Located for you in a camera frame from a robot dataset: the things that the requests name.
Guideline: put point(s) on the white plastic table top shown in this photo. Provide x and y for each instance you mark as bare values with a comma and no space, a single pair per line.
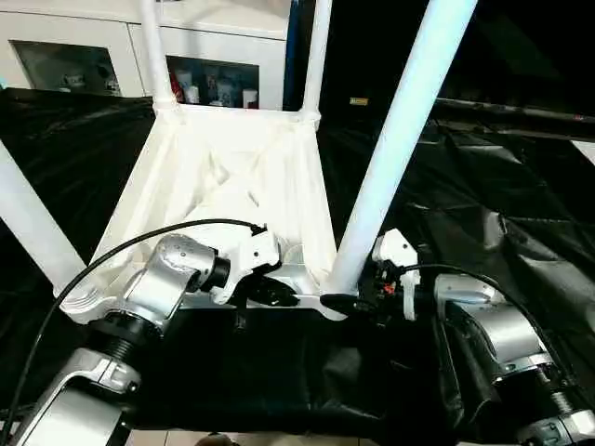
209,162

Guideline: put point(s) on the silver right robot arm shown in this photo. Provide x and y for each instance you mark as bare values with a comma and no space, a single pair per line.
502,325

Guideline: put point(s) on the black plastic mat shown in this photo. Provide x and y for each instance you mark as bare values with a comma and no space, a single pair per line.
488,209

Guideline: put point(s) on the brown round floor object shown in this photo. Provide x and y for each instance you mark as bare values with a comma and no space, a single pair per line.
217,440

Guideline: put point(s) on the small white jar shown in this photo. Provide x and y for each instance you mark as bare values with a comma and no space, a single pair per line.
250,98
194,95

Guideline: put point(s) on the red package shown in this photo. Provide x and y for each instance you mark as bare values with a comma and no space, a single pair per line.
174,86

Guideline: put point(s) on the dark metal rod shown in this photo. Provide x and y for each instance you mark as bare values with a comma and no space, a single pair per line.
511,111

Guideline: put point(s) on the black box gold label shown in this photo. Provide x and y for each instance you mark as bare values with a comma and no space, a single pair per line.
348,56

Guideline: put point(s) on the white flat board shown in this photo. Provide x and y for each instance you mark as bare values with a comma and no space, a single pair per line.
585,152

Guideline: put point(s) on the white glass-door cabinet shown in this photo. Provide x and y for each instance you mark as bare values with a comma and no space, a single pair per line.
93,28

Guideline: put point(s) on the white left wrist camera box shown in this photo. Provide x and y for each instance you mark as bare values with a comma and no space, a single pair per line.
253,255

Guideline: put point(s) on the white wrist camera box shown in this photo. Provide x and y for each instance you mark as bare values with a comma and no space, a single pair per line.
253,255
392,248

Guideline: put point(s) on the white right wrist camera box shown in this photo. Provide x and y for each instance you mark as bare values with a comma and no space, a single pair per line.
392,248

